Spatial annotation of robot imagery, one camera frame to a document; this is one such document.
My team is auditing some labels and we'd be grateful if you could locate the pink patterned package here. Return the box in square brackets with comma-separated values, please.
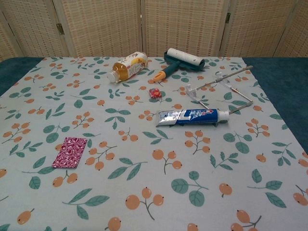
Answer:
[51, 137, 88, 169]

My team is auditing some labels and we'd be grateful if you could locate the woven folding screen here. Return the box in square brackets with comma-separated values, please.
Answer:
[0, 0, 308, 61]

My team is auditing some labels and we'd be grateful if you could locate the blue white toothpaste tube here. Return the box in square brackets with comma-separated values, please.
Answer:
[155, 108, 230, 127]

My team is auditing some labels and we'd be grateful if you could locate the floral printed tablecloth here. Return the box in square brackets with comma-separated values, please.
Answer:
[0, 56, 308, 231]

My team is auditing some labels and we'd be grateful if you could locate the teal lint roller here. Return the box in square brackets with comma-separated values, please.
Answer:
[154, 48, 206, 82]

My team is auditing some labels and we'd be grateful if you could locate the small red candy packet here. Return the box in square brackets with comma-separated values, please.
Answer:
[148, 88, 161, 99]

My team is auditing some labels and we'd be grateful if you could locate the plastic tea bottle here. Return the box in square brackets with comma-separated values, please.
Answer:
[106, 51, 148, 84]

